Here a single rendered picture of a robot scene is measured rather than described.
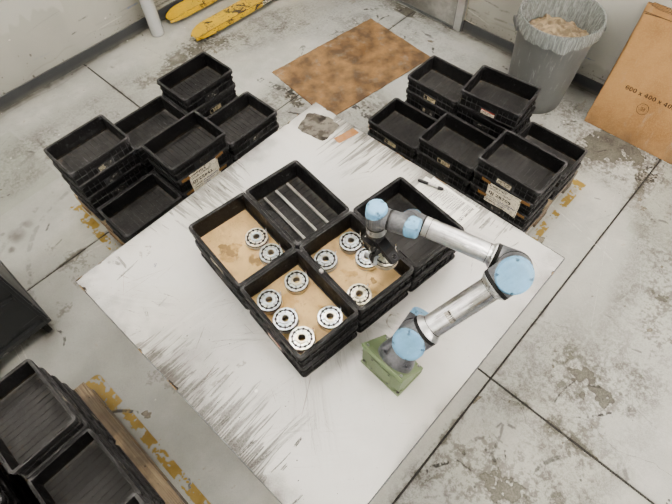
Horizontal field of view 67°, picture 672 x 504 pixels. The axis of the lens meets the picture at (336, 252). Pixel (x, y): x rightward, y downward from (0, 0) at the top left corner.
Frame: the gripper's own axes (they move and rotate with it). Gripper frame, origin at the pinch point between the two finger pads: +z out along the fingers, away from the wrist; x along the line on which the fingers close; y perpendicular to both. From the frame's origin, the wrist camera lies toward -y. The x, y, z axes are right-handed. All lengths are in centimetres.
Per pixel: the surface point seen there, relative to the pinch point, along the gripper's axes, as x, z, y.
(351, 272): 6.1, 17.1, 11.2
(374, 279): 1.1, 17.4, 2.2
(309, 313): 31.8, 15.4, 8.0
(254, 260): 34, 15, 44
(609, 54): -270, 84, 46
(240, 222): 27, 16, 65
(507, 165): -119, 59, 20
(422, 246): -26.1, 19.1, 0.5
